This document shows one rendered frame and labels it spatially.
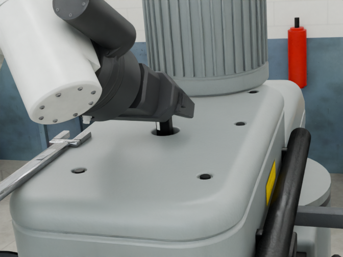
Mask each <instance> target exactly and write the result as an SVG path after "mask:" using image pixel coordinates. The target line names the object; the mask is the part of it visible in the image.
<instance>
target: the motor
mask: <svg viewBox="0 0 343 257"><path fill-rule="evenodd" d="M142 9H143V20H144V30H145V41H146V52H147V58H148V67H149V68H150V69H152V70H153V71H163V72H165V73H166V74H168V75H169V76H170V77H171V78H172V79H173V80H174V81H175V82H176V84H177V85H178V86H179V87H180V88H181V89H182V90H183V91H184V92H185V93H186V94H187V95H188V97H208V96H220V95H228V94H234V93H239V92H244V91H248V90H251V89H254V88H256V87H258V86H260V85H262V84H263V83H264V82H265V81H266V80H267V79H268V77H269V71H268V43H267V5H266V0H142Z"/></svg>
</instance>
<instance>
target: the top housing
mask: <svg viewBox="0 0 343 257"><path fill-rule="evenodd" d="M189 98H190V99H191V100H192V101H193V102H194V104H195V105H194V115H193V118H184V117H180V116H176V115H173V116H172V122H173V135H169V136H157V131H156V122H149V121H125V120H108V121H100V122H99V121H95V122H94V123H93V124H91V125H90V126H89V127H88V128H86V129H85V130H84V131H82V132H85V131H89V132H91V137H90V138H89V139H88V140H86V141H85V142H84V143H83V144H80V145H79V146H78V147H69V148H68V149H67V150H66V151H64V152H63V153H61V154H60V155H59V156H58V157H56V158H55V159H54V160H52V161H51V162H50V163H49V164H47V165H46V166H45V167H43V168H42V169H41V170H40V171H38V172H37V173H36V174H34V175H33V176H32V177H31V178H29V179H28V180H27V181H26V182H24V183H23V184H22V185H21V186H19V187H18V188H17V189H15V190H14V191H13V192H12V194H11V197H10V202H9V209H10V214H11V217H12V225H13V231H14V236H15V242H16V247H17V252H18V257H255V254H256V237H255V234H256V230H257V229H263V226H264V223H265V219H266V216H267V213H268V209H269V207H270V203H271V199H272V195H273V192H274V189H275V185H276V182H277V178H278V175H279V172H280V168H281V165H282V156H281V150H282V148H283V147H285V122H284V109H283V108H284V98H283V95H282V94H281V92H280V91H279V90H278V89H277V88H275V87H272V86H270V85H264V84H262V85H260V86H258V87H256V88H254V89H251V90H248V91H244V92H239V93H234V94H228V95H220V96H208V97H189ZM80 134H81V133H80Z"/></svg>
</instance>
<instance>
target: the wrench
mask: <svg viewBox="0 0 343 257"><path fill-rule="evenodd" d="M69 137H70V133H69V131H62V132H61V133H60V134H58V135H57V136H55V137H54V138H53V139H52V140H51V141H50V142H49V144H50V147H49V148H47V149H46V150H44V151H43V152H42V153H40V154H39V155H38V156H36V157H35V158H33V159H32V160H30V161H29V162H28V163H26V164H25V165H24V166H22V167H21V168H19V169H18V170H17V171H15V172H14V173H13V174H11V175H10V176H9V177H7V178H6V179H5V180H3V181H2V182H0V201H1V200H3V199H4V198H5V197H6V196H8V195H9V194H10V193H12V192H13V191H14V190H15V189H17V188H18V187H19V186H21V185H22V184H23V183H24V182H26V181H27V180H28V179H29V178H31V177H32V176H33V175H34V174H36V173H37V172H38V171H40V170H41V169H42V168H43V167H45V166H46V165H47V164H49V163H50V162H51V161H52V160H54V159H55V158H56V157H58V156H59V155H60V154H61V153H63V152H64V151H66V150H67V149H68V148H69V147H78V146H79V145H80V144H83V143H84V142H85V141H86V140H88V139H89V138H90V137H91V132H89V131H85V132H82V133H81V134H79V135H78V136H77V137H75V138H74V139H73V140H71V139H68V138H69Z"/></svg>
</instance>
